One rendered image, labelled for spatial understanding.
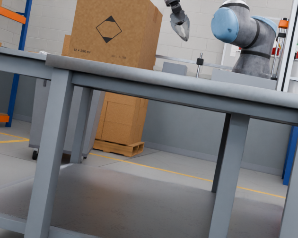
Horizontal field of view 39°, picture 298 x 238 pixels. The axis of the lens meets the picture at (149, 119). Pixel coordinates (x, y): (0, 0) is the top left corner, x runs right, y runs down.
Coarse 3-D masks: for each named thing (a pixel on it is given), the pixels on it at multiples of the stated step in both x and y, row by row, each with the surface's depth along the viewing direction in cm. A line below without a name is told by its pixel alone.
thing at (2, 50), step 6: (0, 48) 149; (6, 48) 149; (6, 54) 155; (12, 54) 148; (18, 54) 148; (24, 54) 148; (30, 54) 147; (36, 54) 147; (42, 54) 146; (42, 60) 152
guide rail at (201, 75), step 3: (153, 66) 209; (156, 66) 209; (153, 69) 210; (156, 69) 209; (159, 69) 208; (189, 72) 206; (192, 72) 206; (189, 75) 206; (192, 75) 206; (195, 75) 206; (201, 75) 205; (204, 75) 205; (207, 75) 205; (210, 75) 204; (207, 78) 205; (210, 78) 204
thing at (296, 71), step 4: (296, 56) 193; (296, 60) 192; (296, 64) 192; (292, 68) 193; (296, 68) 192; (292, 72) 193; (296, 72) 192; (292, 76) 192; (296, 76) 192; (292, 80) 192; (292, 84) 192; (296, 84) 192; (288, 88) 194; (292, 88) 192; (296, 88) 192; (288, 92) 193; (292, 92) 192; (296, 92) 192
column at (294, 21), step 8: (296, 0) 178; (296, 8) 178; (296, 16) 179; (288, 24) 183; (296, 24) 178; (288, 32) 179; (296, 32) 178; (288, 40) 179; (296, 40) 178; (288, 48) 179; (288, 56) 180; (280, 64) 182; (288, 64) 179; (280, 72) 180; (288, 72) 179; (280, 80) 180; (288, 80) 179; (280, 88) 180
